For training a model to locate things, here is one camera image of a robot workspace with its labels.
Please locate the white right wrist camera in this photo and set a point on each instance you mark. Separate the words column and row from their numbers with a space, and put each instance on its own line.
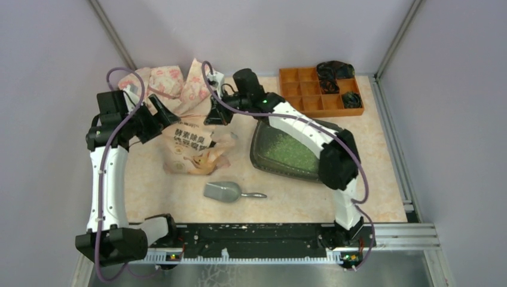
column 216, row 80

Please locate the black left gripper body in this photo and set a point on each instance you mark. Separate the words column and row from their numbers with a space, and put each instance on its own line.
column 145, row 125

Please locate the orange divided organizer tray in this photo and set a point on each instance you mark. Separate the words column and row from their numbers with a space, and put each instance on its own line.
column 303, row 89

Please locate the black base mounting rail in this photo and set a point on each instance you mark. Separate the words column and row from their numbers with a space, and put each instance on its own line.
column 265, row 241

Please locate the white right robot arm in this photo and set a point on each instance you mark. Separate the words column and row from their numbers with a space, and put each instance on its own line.
column 335, row 150

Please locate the green cat litter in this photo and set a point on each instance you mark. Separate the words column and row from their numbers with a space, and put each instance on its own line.
column 292, row 153

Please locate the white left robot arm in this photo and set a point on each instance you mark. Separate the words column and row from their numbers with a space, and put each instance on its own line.
column 109, row 238

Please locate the silver metal scoop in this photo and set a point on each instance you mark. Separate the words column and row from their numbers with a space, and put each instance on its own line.
column 228, row 192

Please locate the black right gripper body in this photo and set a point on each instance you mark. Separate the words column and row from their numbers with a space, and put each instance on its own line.
column 225, row 113

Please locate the dark grey litter box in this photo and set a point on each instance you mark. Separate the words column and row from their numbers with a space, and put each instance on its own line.
column 262, row 135

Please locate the pink cat litter bag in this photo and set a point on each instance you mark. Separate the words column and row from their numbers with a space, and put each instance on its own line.
column 191, row 147

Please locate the floral pink cloth bag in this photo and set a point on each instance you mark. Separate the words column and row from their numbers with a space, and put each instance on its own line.
column 183, row 96

